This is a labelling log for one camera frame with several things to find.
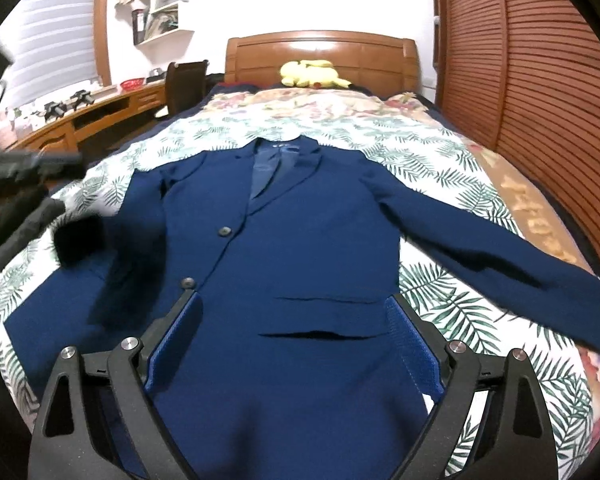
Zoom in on yellow plush toy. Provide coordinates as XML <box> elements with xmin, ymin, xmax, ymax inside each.
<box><xmin>279</xmin><ymin>59</ymin><xmax>352</xmax><ymax>88</ymax></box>

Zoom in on navy blue suit jacket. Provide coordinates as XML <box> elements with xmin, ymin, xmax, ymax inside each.
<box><xmin>4</xmin><ymin>137</ymin><xmax>600</xmax><ymax>480</ymax></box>

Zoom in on wooden louvered wardrobe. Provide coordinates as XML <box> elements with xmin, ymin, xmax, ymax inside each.
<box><xmin>431</xmin><ymin>0</ymin><xmax>600</xmax><ymax>281</ymax></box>

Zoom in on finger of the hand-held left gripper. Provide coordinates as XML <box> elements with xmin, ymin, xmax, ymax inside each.
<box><xmin>25</xmin><ymin>197</ymin><xmax>107</xmax><ymax>268</ymax></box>
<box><xmin>0</xmin><ymin>151</ymin><xmax>87</xmax><ymax>185</ymax></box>

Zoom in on wooden desk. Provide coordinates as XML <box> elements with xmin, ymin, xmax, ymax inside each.
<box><xmin>0</xmin><ymin>81</ymin><xmax>170</xmax><ymax>157</ymax></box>

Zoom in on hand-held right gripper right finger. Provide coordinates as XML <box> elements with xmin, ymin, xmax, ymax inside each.
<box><xmin>384</xmin><ymin>294</ymin><xmax>559</xmax><ymax>480</ymax></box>

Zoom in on white window blinds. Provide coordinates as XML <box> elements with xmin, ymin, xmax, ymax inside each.
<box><xmin>0</xmin><ymin>0</ymin><xmax>102</xmax><ymax>107</ymax></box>

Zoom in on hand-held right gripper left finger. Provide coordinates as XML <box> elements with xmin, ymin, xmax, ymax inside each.
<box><xmin>27</xmin><ymin>277</ymin><xmax>204</xmax><ymax>480</ymax></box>

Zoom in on leaf print bedspread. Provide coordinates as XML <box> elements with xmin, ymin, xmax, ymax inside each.
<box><xmin>0</xmin><ymin>87</ymin><xmax>600</xmax><ymax>476</ymax></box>

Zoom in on white wall shelf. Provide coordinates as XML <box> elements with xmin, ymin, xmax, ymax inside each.
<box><xmin>114</xmin><ymin>0</ymin><xmax>197</xmax><ymax>47</ymax></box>

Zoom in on wooden bed headboard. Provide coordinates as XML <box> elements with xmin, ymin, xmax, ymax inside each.
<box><xmin>224</xmin><ymin>30</ymin><xmax>422</xmax><ymax>95</ymax></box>

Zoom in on dark wooden chair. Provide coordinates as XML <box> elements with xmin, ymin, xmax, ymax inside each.
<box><xmin>164</xmin><ymin>60</ymin><xmax>211</xmax><ymax>117</ymax></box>

